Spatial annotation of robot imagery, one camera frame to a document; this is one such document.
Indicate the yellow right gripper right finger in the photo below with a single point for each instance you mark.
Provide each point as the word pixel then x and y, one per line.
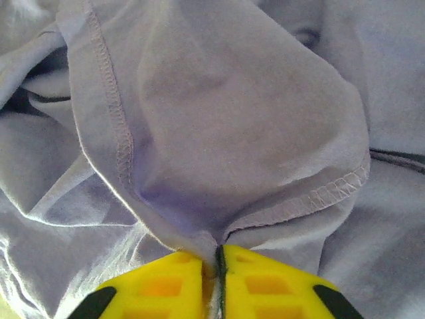
pixel 265 285

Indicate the purple t-shirt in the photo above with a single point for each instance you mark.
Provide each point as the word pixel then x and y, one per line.
pixel 212 116

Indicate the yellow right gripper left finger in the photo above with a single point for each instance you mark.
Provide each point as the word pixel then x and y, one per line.
pixel 166 289

